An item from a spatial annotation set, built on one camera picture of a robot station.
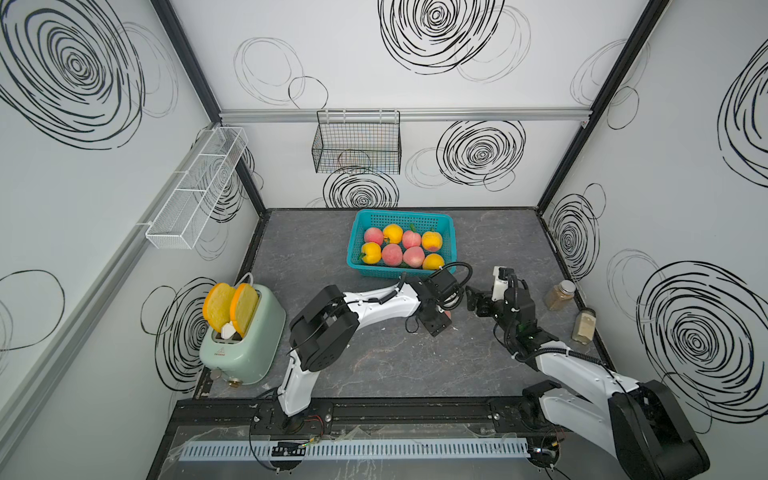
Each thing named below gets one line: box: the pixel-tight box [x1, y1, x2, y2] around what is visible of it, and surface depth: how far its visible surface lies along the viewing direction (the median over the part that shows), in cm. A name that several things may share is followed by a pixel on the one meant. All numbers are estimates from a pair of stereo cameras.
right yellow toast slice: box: [229, 283, 259, 338], surface depth 73 cm
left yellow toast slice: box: [202, 283, 236, 332], surface depth 72 cm
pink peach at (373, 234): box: [363, 224, 384, 246], surface depth 107 cm
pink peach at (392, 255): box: [382, 243, 403, 267], surface depth 103 cm
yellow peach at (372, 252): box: [361, 242, 381, 265], surface depth 103 cm
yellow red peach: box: [421, 231, 443, 252], surface depth 107 cm
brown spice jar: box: [544, 280, 576, 311], surface depth 89 cm
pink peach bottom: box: [403, 246, 425, 268], surface depth 101 cm
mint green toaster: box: [199, 285, 287, 388], surface depth 72 cm
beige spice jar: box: [571, 307, 597, 345], surface depth 88 cm
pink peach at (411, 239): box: [402, 230, 421, 249], surface depth 106 cm
